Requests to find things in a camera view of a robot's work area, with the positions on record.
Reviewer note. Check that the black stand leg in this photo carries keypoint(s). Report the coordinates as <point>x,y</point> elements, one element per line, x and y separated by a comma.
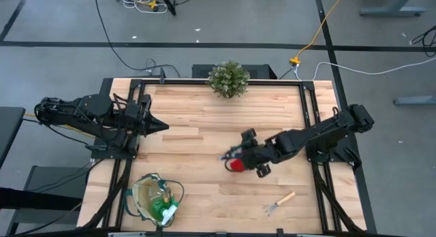
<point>168,3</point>

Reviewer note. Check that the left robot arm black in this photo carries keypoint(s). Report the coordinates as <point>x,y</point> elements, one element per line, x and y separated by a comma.
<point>85,109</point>

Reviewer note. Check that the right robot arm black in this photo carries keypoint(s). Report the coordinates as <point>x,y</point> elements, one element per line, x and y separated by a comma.
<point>323,131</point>

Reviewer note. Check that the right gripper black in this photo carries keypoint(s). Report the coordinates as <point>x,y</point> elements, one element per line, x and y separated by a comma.
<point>264,153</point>

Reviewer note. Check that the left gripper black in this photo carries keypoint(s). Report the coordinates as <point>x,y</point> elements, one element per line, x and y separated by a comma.
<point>136,121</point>

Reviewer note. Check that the beige gardening bag green trim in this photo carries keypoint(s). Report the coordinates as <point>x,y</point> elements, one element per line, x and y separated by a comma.
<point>143,192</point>

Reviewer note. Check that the black side table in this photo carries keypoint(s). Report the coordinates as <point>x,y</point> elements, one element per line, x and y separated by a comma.
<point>10,128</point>

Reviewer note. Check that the green potted plant black pot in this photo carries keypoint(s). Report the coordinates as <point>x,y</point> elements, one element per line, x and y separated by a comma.
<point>228,78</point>

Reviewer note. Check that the grey desk foot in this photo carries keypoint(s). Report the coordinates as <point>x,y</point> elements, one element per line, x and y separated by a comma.
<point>415,100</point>
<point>391,11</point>

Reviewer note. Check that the green pruning shears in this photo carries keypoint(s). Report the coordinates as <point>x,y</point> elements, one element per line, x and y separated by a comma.
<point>234,149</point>

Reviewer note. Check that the green white spray bottle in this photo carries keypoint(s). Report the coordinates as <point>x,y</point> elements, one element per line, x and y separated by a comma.
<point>159,207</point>

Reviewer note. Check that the black perforated box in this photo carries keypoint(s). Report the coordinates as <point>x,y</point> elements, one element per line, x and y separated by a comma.
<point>201,71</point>

